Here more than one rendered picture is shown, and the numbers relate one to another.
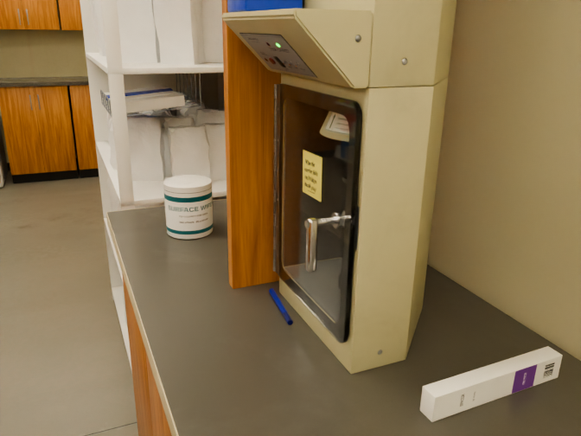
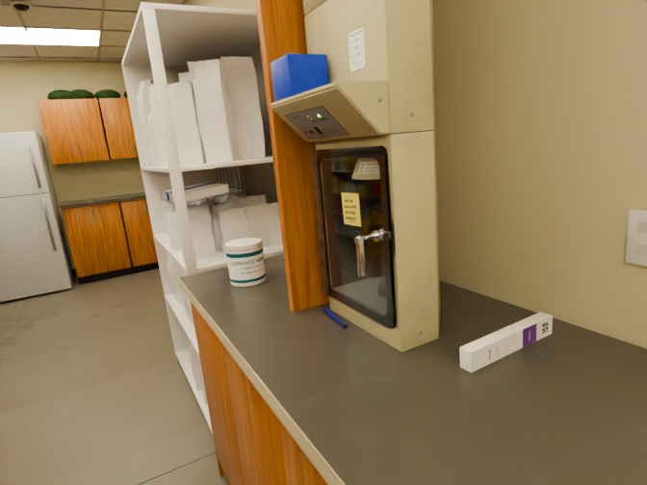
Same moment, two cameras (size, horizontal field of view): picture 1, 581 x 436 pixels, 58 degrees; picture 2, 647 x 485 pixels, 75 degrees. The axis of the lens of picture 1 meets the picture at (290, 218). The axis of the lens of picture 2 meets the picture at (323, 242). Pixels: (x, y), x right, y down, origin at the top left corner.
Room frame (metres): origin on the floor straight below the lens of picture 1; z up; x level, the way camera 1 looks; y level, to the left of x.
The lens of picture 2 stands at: (-0.08, 0.10, 1.40)
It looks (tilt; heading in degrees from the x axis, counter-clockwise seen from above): 13 degrees down; 356
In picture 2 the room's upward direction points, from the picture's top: 5 degrees counter-clockwise
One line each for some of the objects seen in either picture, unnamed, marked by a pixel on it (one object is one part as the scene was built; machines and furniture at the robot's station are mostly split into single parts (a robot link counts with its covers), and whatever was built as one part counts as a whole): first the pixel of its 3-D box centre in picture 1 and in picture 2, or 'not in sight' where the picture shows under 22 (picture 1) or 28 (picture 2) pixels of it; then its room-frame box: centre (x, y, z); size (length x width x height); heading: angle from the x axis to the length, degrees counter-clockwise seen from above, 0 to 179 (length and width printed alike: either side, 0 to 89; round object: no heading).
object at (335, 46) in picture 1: (286, 46); (323, 116); (0.87, 0.01, 1.46); 0.32 x 0.12 x 0.10; 24
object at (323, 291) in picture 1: (309, 205); (351, 233); (0.89, -0.03, 1.19); 0.30 x 0.01 x 0.40; 23
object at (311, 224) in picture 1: (321, 242); (367, 253); (0.78, -0.05, 1.17); 0.05 x 0.03 x 0.10; 113
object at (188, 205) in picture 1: (188, 206); (245, 261); (1.40, 0.28, 1.02); 0.13 x 0.13 x 0.15
